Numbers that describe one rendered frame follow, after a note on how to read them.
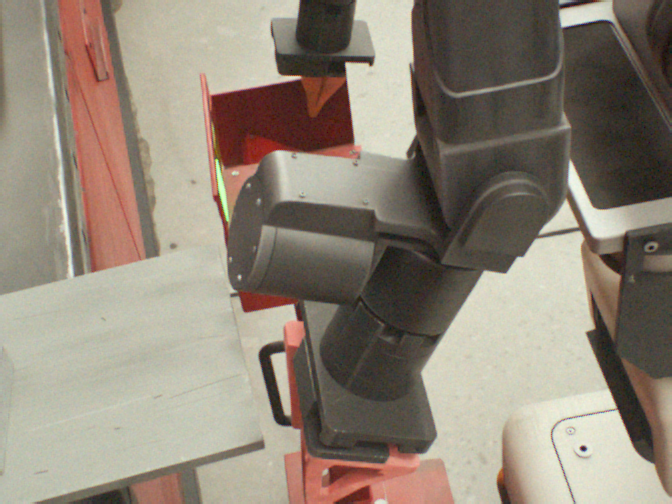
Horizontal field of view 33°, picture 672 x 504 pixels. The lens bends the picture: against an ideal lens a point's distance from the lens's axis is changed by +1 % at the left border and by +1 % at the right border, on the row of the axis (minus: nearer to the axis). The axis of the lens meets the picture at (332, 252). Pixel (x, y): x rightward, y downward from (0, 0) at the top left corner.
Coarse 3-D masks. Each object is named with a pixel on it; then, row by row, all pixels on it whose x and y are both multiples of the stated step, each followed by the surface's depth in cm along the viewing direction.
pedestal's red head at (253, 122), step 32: (224, 96) 125; (256, 96) 126; (288, 96) 126; (224, 128) 128; (256, 128) 129; (288, 128) 130; (320, 128) 130; (352, 128) 131; (224, 160) 132; (256, 160) 126; (224, 224) 112
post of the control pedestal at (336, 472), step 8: (296, 312) 134; (328, 472) 159; (336, 472) 159; (344, 472) 159; (336, 480) 161; (360, 488) 163; (368, 488) 163; (344, 496) 164; (352, 496) 164; (360, 496) 164; (368, 496) 165
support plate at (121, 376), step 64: (192, 256) 81; (0, 320) 79; (64, 320) 78; (128, 320) 77; (192, 320) 77; (64, 384) 74; (128, 384) 73; (192, 384) 73; (64, 448) 71; (128, 448) 70; (192, 448) 69; (256, 448) 70
